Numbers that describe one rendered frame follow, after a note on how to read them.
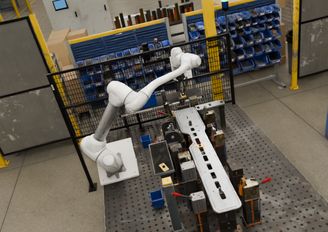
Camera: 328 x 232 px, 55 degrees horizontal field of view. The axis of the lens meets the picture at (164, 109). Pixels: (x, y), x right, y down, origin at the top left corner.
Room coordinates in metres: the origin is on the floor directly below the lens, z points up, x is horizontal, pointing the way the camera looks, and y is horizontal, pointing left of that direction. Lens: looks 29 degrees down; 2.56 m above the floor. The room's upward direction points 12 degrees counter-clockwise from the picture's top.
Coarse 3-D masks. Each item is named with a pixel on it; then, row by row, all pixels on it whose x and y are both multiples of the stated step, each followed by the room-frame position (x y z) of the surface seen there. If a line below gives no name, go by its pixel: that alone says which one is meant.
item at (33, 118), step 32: (0, 32) 4.04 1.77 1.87; (32, 32) 4.06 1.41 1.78; (0, 64) 4.02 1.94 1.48; (32, 64) 4.05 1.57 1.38; (0, 96) 4.01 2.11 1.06; (32, 96) 4.05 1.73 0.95; (0, 128) 3.99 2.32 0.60; (32, 128) 4.03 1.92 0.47; (64, 128) 4.09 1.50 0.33; (0, 160) 3.95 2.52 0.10
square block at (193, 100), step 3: (192, 96) 2.86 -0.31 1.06; (195, 96) 2.85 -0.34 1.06; (189, 99) 2.84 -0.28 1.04; (192, 99) 2.79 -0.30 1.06; (195, 99) 2.80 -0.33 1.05; (192, 102) 2.79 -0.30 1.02; (195, 102) 2.79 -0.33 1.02; (192, 105) 2.80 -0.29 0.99; (195, 105) 2.80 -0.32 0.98; (198, 108) 2.80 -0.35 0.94; (198, 111) 2.80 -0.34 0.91
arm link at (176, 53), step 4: (176, 48) 2.54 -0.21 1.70; (180, 48) 2.56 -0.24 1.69; (172, 52) 2.53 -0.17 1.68; (176, 52) 2.51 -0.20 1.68; (180, 52) 2.52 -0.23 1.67; (172, 56) 2.53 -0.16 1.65; (176, 56) 2.50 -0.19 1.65; (180, 56) 2.48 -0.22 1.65; (172, 60) 2.53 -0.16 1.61; (176, 60) 2.50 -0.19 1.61; (180, 60) 2.47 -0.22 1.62; (176, 64) 2.51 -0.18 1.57; (180, 64) 2.49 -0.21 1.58
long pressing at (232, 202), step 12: (192, 108) 2.72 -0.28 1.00; (180, 120) 2.54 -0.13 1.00; (192, 120) 2.49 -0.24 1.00; (192, 132) 2.30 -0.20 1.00; (204, 132) 2.27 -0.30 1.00; (192, 144) 2.12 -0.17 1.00; (192, 156) 1.97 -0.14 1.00; (216, 156) 1.91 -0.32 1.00; (204, 168) 1.80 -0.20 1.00; (216, 168) 1.78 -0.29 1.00; (204, 180) 1.68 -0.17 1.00; (216, 180) 1.65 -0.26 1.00; (228, 180) 1.63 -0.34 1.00; (216, 192) 1.54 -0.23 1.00; (228, 192) 1.52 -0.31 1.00; (216, 204) 1.44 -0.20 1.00; (228, 204) 1.42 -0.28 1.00; (240, 204) 1.40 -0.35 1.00
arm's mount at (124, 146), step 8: (112, 144) 2.46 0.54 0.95; (120, 144) 2.45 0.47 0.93; (128, 144) 2.44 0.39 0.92; (120, 152) 2.40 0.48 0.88; (128, 152) 2.39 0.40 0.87; (128, 160) 2.33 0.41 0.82; (136, 160) 2.45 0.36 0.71; (128, 168) 2.28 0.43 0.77; (136, 168) 2.27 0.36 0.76; (104, 176) 2.25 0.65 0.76; (112, 176) 2.24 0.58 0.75; (120, 176) 2.24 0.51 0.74; (128, 176) 2.23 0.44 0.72; (136, 176) 2.23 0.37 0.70; (104, 184) 2.21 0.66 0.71
